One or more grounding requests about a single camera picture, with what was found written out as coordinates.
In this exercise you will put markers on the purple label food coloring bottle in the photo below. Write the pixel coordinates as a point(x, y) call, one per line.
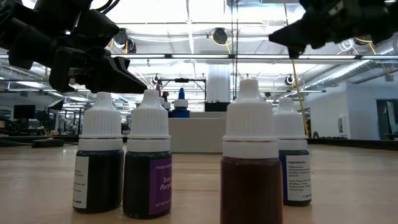
point(149, 124)

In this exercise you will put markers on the silver ceiling duct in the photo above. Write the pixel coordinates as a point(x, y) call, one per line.
point(342, 73)

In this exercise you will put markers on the black column base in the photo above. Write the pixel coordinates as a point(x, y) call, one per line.
point(217, 106)

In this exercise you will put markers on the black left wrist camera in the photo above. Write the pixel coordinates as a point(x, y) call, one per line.
point(96, 28)

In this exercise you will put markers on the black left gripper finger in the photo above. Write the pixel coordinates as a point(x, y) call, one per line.
point(115, 81)
point(123, 63)

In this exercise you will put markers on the black computer monitor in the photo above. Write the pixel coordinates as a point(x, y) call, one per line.
point(24, 112)

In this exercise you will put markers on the large blue-capped coloring bottle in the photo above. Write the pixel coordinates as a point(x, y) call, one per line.
point(181, 104)

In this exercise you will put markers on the dark blue food coloring bottle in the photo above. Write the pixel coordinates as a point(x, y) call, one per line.
point(293, 124)

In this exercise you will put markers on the grey plastic bin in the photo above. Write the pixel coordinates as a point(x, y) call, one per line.
point(196, 133)

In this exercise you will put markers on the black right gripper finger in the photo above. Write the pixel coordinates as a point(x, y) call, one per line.
point(295, 53)
point(292, 34)

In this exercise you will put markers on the black gantry frame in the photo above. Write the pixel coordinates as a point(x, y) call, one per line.
point(182, 80)

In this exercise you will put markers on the black tilted monitor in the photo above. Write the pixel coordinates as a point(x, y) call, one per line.
point(56, 104)

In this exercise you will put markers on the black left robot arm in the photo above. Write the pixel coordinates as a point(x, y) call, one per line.
point(62, 12)

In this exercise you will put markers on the large black-capped coloring bottle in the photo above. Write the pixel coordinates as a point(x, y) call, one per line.
point(168, 105)

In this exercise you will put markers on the flat black device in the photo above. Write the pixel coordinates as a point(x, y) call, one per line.
point(48, 143)

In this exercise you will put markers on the glass door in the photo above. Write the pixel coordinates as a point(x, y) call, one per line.
point(387, 119)

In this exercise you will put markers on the brown food coloring bottle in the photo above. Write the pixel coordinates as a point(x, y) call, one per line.
point(250, 124)

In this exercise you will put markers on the white building column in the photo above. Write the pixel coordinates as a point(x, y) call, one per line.
point(217, 81)

